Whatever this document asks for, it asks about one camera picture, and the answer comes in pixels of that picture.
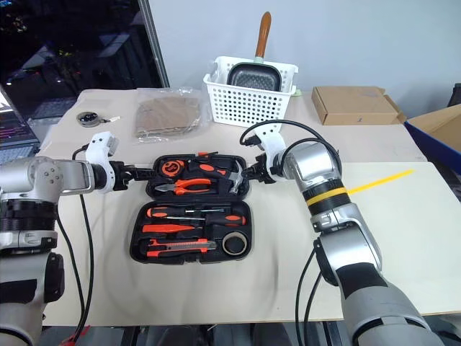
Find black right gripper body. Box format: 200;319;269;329
256;154;275;186

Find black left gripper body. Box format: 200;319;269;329
109;161;137;191

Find black plastic tool case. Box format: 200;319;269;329
129;154;254;265

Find orange handled slim tool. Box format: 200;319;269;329
142;223;205;234

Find orange utility knife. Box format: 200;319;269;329
146;238;218;257

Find orange black tape measure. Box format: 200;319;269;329
161;160;184;177

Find clear bag of brown cardboard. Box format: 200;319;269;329
131;87;210;146

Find white perforated plastic basket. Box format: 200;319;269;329
202;56;299;128

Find small round tape measure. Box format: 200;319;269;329
76;112;102;128

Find open laptop computer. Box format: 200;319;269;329
0;86;40;167

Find flat brown cardboard box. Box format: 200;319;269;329
311;85;408;126

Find yellow tape strip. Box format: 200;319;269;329
347;169;415;194

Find dark rounded shape under table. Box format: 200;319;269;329
161;324;202;346

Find red tape piece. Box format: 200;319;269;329
64;324;91;343

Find blue box with cardboard lining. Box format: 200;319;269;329
403;104;461;170

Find dark chair back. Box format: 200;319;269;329
447;82;461;108

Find claw hammer black orange handle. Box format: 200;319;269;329
187;161;247;195

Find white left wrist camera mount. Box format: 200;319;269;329
84;132;120;195

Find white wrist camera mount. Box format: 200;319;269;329
84;132;120;195
251;122;289;178

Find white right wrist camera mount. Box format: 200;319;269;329
251;122;289;178

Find orange handled pliers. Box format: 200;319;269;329
155;178;212;195

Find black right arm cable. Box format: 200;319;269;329
304;270;323;346
240;120;341;346

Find square pan with wooden handle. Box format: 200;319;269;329
225;11;282;93

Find grey metal window post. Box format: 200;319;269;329
136;0;170;89

